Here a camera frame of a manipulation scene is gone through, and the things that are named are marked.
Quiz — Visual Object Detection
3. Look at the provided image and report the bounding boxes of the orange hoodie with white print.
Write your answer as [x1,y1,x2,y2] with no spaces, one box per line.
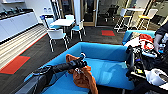
[64,53,100,94]

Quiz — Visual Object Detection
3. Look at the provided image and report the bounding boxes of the white high table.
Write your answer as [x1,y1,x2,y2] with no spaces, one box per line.
[124,6,158,13]

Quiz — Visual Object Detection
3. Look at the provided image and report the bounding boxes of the glass door with red light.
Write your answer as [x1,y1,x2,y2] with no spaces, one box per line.
[59,0,75,19]

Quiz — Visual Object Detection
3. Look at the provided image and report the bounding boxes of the person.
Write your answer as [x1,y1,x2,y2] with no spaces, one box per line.
[152,21,168,56]

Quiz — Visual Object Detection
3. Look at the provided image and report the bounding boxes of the yellow bar stool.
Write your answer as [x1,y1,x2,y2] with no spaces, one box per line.
[136,8,158,31]

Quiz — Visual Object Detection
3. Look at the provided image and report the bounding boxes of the white bar stool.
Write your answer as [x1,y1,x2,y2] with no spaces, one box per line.
[114,8,130,33]

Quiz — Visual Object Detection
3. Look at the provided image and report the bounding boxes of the black office chair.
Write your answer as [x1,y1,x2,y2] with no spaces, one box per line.
[104,7,119,21]

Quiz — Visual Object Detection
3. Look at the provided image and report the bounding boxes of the white cloth item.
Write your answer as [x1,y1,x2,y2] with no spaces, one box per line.
[125,37,141,48]

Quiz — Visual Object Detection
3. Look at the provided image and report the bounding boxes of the small white wall sign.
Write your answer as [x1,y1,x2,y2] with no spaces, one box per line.
[42,7,53,14]

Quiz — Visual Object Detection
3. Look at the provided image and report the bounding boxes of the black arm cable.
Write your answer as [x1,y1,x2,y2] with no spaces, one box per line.
[31,64,54,77]

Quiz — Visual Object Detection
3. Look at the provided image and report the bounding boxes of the small blue sofa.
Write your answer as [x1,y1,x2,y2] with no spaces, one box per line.
[121,29,158,46]

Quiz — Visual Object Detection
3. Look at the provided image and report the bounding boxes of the white chair with blue seat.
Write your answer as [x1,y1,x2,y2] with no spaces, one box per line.
[70,19,87,42]

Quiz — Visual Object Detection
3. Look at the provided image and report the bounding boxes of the white kitchen counter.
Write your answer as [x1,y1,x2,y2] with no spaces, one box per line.
[0,9,39,44]

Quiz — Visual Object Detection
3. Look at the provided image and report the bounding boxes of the white upper kitchen cabinets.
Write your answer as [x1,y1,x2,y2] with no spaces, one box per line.
[0,0,26,4]

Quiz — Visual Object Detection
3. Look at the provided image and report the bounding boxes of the wooden-framed glass door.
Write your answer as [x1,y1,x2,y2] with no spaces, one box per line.
[81,0,98,28]

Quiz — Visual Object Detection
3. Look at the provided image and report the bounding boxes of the white rectangular table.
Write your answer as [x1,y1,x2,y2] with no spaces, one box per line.
[51,18,76,28]

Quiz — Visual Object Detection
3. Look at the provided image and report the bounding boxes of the red and white item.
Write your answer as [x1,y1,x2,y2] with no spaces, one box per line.
[138,33,155,51]

